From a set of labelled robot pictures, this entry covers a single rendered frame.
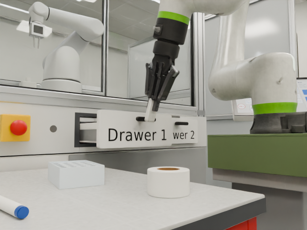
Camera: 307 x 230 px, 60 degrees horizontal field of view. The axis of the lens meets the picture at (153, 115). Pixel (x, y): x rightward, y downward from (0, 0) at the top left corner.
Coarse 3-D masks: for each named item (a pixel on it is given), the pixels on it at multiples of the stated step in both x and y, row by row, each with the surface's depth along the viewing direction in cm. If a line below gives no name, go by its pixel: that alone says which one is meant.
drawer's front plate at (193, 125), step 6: (174, 120) 114; (180, 120) 117; (186, 120) 120; (192, 120) 122; (174, 126) 114; (180, 126) 117; (186, 126) 119; (192, 126) 122; (174, 132) 114; (180, 132) 117; (186, 132) 119; (192, 132) 122; (180, 138) 116; (186, 138) 119
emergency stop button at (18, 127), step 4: (16, 120) 68; (20, 120) 68; (12, 124) 67; (16, 124) 67; (20, 124) 68; (24, 124) 69; (12, 128) 67; (16, 128) 67; (20, 128) 68; (24, 128) 69; (12, 132) 67; (16, 132) 67; (20, 132) 68; (24, 132) 69
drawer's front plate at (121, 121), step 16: (112, 112) 77; (128, 112) 81; (112, 128) 77; (128, 128) 81; (144, 128) 85; (160, 128) 90; (96, 144) 75; (112, 144) 77; (128, 144) 81; (144, 144) 85; (160, 144) 90
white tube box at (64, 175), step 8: (80, 160) 61; (48, 168) 57; (56, 168) 50; (64, 168) 48; (72, 168) 48; (80, 168) 49; (88, 168) 50; (96, 168) 51; (104, 168) 52; (48, 176) 57; (56, 176) 50; (64, 176) 48; (72, 176) 48; (80, 176) 49; (88, 176) 50; (96, 176) 51; (104, 176) 51; (56, 184) 49; (64, 184) 48; (72, 184) 48; (80, 184) 49; (88, 184) 50; (96, 184) 50
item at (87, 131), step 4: (80, 124) 87; (84, 124) 85; (88, 124) 83; (92, 124) 81; (96, 124) 79; (80, 128) 87; (84, 128) 85; (88, 128) 83; (92, 128) 81; (96, 128) 79; (80, 132) 86; (84, 132) 84; (88, 132) 82; (92, 132) 80; (80, 136) 86; (84, 136) 84; (88, 136) 82; (92, 136) 80; (80, 140) 86; (84, 140) 84; (88, 140) 82; (92, 140) 80
